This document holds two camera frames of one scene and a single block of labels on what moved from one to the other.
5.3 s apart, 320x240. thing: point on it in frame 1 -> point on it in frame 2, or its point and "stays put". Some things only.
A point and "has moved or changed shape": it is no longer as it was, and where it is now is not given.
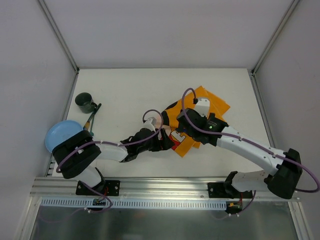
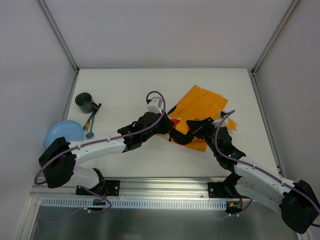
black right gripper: [186, 122] -> [201, 125]
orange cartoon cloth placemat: [205, 102] has moved or changed shape
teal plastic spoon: [91, 133] stays put
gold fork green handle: [87, 125] stays put
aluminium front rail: [152, 189] stays put
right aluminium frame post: [276, 32] stays put
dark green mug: [84, 101] stays put
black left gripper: [162, 140] -> [167, 124]
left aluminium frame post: [59, 35] stays put
